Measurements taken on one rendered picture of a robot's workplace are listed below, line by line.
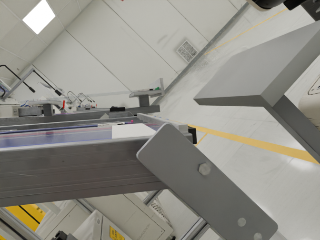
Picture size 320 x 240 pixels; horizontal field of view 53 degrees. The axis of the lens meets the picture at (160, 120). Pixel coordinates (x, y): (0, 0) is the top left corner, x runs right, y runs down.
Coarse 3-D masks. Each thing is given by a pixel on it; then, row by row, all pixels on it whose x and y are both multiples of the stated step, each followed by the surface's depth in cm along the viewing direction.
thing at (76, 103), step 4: (56, 88) 652; (60, 88) 712; (64, 92) 727; (72, 100) 671; (76, 100) 672; (88, 100) 724; (76, 104) 659; (80, 104) 724; (88, 104) 703; (96, 104) 732; (92, 108) 668; (96, 108) 669; (100, 108) 670; (104, 108) 671; (108, 108) 672; (68, 112) 661
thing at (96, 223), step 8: (96, 216) 99; (104, 216) 106; (88, 224) 97; (96, 224) 93; (104, 224) 98; (112, 224) 104; (80, 232) 97; (88, 232) 89; (96, 232) 88; (104, 232) 92; (112, 232) 97; (120, 232) 104
